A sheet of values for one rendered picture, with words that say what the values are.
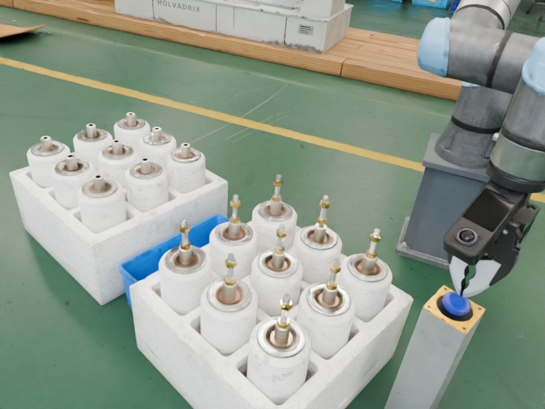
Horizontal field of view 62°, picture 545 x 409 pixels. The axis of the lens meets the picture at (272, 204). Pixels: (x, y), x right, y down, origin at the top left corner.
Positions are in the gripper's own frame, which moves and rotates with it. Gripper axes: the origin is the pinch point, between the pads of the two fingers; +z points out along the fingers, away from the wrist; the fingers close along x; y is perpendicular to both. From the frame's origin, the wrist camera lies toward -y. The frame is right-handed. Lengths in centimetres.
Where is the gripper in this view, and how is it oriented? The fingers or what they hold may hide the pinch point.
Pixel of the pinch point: (461, 291)
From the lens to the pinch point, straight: 73.4
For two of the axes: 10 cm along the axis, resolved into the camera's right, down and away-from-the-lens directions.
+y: 6.9, -3.6, 6.3
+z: -0.8, 8.2, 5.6
